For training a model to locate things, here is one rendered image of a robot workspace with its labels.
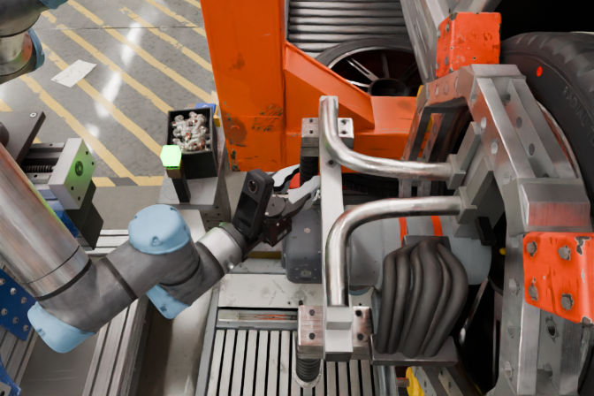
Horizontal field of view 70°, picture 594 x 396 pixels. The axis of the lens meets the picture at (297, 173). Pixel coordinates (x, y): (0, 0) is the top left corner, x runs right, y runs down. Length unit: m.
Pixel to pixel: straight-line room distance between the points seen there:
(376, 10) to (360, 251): 2.00
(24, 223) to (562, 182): 0.58
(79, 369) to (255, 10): 1.06
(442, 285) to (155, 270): 0.37
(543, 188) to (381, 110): 0.76
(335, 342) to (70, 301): 0.32
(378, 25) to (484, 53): 1.75
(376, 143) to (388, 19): 1.38
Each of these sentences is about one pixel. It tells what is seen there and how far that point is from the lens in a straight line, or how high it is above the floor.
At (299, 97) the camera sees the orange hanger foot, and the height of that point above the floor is 0.78.
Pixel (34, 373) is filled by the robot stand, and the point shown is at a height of 0.21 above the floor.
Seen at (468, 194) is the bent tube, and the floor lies 1.02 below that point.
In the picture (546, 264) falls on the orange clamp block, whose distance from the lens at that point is 0.44.
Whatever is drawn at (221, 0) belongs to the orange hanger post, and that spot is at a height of 1.04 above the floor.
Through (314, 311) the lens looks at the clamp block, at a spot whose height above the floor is 0.95.
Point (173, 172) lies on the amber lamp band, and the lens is 1.16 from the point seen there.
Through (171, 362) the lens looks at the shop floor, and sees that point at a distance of 1.56.
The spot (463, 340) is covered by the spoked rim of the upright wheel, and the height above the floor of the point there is 0.63.
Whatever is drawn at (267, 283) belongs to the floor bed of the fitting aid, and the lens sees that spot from 1.52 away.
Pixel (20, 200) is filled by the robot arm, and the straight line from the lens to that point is 0.57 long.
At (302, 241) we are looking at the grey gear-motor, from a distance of 1.22.
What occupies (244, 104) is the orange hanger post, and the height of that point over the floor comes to 0.78.
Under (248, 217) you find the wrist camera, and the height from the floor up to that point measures 0.86.
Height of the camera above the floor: 1.44
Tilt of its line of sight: 50 degrees down
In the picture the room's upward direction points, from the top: straight up
